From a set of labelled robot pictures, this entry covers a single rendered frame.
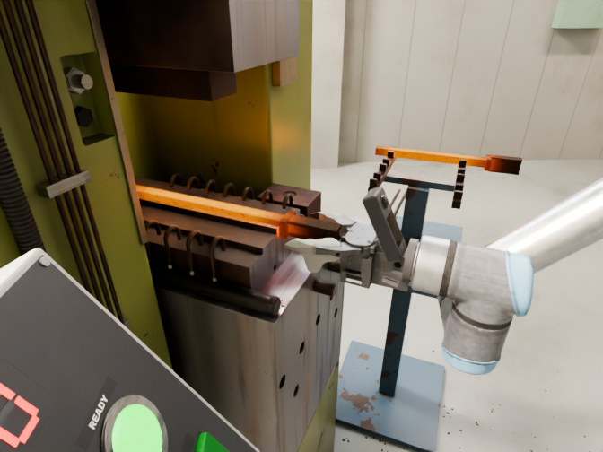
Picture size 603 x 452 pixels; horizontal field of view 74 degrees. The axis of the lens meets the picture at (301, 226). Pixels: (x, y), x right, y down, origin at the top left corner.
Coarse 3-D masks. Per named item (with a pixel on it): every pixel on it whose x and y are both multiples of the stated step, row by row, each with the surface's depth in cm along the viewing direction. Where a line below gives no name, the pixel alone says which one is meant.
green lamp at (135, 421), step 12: (132, 408) 27; (144, 408) 28; (120, 420) 26; (132, 420) 27; (144, 420) 28; (156, 420) 29; (120, 432) 26; (132, 432) 26; (144, 432) 27; (156, 432) 28; (120, 444) 25; (132, 444) 26; (144, 444) 27; (156, 444) 28
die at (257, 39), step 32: (96, 0) 52; (128, 0) 50; (160, 0) 48; (192, 0) 47; (224, 0) 45; (256, 0) 50; (288, 0) 58; (128, 32) 52; (160, 32) 50; (192, 32) 49; (224, 32) 47; (256, 32) 52; (288, 32) 60; (128, 64) 55; (160, 64) 53; (192, 64) 51; (224, 64) 49; (256, 64) 53
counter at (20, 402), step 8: (0, 384) 21; (0, 392) 20; (8, 392) 21; (8, 400) 21; (16, 400) 21; (24, 400) 21; (8, 408) 20; (24, 408) 21; (32, 408) 21; (0, 416) 20; (32, 416) 21; (0, 424) 20; (32, 424) 21; (0, 432) 20; (8, 432) 20; (24, 432) 21; (8, 440) 20; (16, 440) 20; (24, 440) 20
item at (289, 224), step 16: (144, 192) 81; (160, 192) 81; (208, 208) 76; (224, 208) 75; (240, 208) 75; (272, 224) 71; (288, 224) 70; (304, 224) 69; (320, 224) 69; (336, 224) 69
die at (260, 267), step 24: (192, 192) 85; (144, 216) 76; (168, 216) 76; (192, 216) 76; (216, 216) 74; (192, 240) 70; (240, 240) 68; (264, 240) 68; (288, 240) 76; (216, 264) 66; (240, 264) 64; (264, 264) 68
